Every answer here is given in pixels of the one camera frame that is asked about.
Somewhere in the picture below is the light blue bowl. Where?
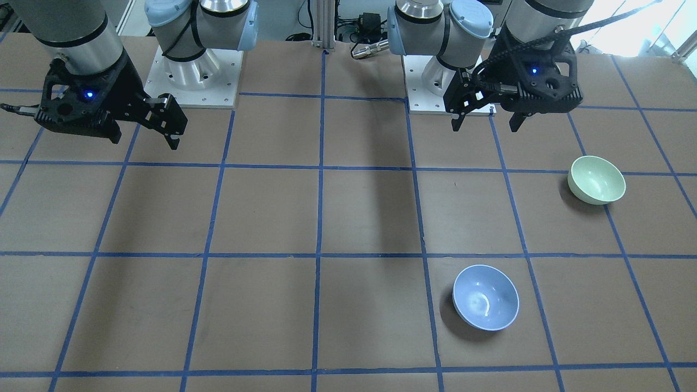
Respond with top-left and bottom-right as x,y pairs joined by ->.
451,265 -> 520,332

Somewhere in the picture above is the black power adapter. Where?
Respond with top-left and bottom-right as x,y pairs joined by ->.
358,13 -> 382,35

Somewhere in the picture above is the silver metal cylinder connector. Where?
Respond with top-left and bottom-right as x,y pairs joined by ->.
350,39 -> 390,60

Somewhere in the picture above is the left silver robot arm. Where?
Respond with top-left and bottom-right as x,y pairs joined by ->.
387,1 -> 592,132

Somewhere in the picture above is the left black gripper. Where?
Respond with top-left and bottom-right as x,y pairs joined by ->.
444,27 -> 584,132

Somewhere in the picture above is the aluminium frame post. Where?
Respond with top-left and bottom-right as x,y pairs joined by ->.
307,1 -> 337,53

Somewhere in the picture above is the light green bowl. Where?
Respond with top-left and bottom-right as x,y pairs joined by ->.
567,155 -> 626,205

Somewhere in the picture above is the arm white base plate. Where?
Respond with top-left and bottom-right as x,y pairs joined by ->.
144,47 -> 246,109
401,55 -> 463,119

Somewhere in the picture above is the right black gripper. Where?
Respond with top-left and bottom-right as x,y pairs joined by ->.
33,50 -> 188,150

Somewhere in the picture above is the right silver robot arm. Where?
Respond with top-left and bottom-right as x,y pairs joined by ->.
2,1 -> 259,150

